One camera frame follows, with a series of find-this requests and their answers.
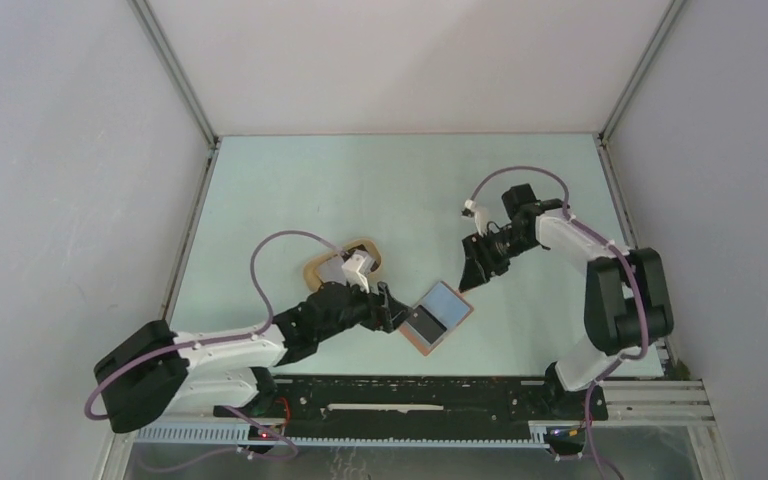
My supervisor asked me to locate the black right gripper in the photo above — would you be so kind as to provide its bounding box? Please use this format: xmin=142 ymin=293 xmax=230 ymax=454
xmin=459 ymin=226 xmax=537 ymax=292

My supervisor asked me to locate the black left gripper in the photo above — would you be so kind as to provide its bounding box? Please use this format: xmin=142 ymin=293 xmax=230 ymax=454
xmin=316 ymin=274 xmax=413 ymax=342

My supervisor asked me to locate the pink leather card holder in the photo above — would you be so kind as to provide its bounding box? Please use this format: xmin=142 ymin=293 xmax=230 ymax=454
xmin=399 ymin=281 xmax=474 ymax=356

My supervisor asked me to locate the beige oval card tray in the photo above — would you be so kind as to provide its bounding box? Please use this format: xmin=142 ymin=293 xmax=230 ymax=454
xmin=302 ymin=238 xmax=383 ymax=292

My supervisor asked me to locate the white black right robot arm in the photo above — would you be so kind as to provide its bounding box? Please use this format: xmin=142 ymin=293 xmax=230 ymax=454
xmin=458 ymin=184 xmax=674 ymax=418

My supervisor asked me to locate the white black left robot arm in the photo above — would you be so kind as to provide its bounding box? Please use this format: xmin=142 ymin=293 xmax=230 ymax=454
xmin=85 ymin=282 xmax=412 ymax=433

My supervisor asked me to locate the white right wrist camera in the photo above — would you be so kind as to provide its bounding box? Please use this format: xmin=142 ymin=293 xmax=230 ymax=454
xmin=461 ymin=199 xmax=491 ymax=236

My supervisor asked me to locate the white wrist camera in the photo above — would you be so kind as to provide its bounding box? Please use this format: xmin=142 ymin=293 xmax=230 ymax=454
xmin=341 ymin=250 xmax=375 ymax=293
xmin=461 ymin=199 xmax=491 ymax=236

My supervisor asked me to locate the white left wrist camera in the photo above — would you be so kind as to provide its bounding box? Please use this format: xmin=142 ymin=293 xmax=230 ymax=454
xmin=341 ymin=250 xmax=375 ymax=293

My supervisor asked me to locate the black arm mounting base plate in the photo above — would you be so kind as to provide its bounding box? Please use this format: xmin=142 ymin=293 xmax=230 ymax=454
xmin=239 ymin=375 xmax=608 ymax=433

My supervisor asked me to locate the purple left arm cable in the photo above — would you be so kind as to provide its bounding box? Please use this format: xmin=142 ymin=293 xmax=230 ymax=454
xmin=84 ymin=229 xmax=352 ymax=475

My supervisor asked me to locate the white cable duct strip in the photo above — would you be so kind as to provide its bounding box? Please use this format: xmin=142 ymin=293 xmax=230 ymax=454
xmin=135 ymin=422 xmax=547 ymax=448

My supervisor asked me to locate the aluminium frame rail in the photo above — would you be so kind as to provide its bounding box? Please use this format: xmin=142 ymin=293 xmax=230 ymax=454
xmin=95 ymin=379 xmax=715 ymax=479

